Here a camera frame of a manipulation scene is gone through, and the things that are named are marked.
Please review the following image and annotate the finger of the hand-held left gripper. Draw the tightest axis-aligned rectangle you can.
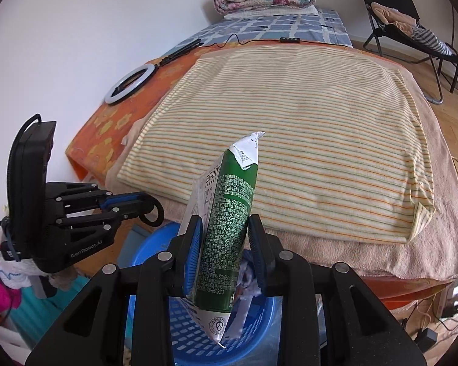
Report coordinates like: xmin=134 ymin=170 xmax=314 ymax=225
xmin=56 ymin=183 xmax=156 ymax=214
xmin=56 ymin=205 xmax=153 ymax=234

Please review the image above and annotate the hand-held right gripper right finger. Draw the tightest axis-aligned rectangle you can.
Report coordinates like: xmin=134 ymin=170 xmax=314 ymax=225
xmin=247 ymin=214 xmax=424 ymax=366

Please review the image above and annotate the green white milk carton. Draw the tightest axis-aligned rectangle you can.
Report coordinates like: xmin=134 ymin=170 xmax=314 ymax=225
xmin=179 ymin=130 xmax=267 ymax=350

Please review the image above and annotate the grey striped garment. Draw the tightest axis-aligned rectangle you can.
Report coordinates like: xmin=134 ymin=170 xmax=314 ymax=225
xmin=409 ymin=26 xmax=456 ymax=59

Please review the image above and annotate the blue plaid bedsheet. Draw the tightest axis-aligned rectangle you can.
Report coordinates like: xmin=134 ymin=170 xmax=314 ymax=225
xmin=168 ymin=7 xmax=354 ymax=62

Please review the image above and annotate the striped cream blanket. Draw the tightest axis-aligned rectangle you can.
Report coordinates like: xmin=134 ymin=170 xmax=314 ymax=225
xmin=116 ymin=46 xmax=436 ymax=245

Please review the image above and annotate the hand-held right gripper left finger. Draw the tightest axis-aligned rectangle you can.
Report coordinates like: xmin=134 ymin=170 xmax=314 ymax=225
xmin=25 ymin=215 xmax=205 ymax=366

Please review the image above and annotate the white ring light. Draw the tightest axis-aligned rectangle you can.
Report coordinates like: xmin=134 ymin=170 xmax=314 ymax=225
xmin=104 ymin=38 xmax=203 ymax=106

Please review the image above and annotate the black power adapter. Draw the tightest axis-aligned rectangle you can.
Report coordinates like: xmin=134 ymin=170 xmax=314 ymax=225
xmin=415 ymin=327 xmax=440 ymax=343

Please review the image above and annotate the black hair tie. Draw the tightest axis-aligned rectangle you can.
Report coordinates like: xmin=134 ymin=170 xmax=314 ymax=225
xmin=139 ymin=198 xmax=165 ymax=226

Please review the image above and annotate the striped towel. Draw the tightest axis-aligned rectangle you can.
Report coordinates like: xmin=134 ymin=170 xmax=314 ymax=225
xmin=121 ymin=53 xmax=458 ymax=281

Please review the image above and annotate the person's left hand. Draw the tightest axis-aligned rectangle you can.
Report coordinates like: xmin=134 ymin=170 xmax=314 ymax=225
xmin=48 ymin=269 xmax=80 ymax=289

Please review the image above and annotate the black cable with remote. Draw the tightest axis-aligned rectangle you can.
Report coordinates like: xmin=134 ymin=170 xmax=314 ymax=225
xmin=202 ymin=32 xmax=352 ymax=48

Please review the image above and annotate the beige garment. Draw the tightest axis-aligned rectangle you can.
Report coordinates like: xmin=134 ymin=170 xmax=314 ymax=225
xmin=370 ymin=2 xmax=421 ymax=36

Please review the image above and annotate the blue plastic basket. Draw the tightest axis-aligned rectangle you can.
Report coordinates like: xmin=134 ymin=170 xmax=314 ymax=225
xmin=126 ymin=221 xmax=284 ymax=366

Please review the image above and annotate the teal cloth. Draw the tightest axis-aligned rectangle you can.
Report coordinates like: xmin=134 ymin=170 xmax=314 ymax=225
xmin=5 ymin=274 xmax=90 ymax=351

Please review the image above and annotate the orange floral bedsheet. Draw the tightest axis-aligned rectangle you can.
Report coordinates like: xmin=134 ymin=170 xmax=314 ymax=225
xmin=65 ymin=41 xmax=458 ymax=313

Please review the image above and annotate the white pillow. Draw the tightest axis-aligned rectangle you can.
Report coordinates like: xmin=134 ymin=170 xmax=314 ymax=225
xmin=223 ymin=5 xmax=320 ymax=20

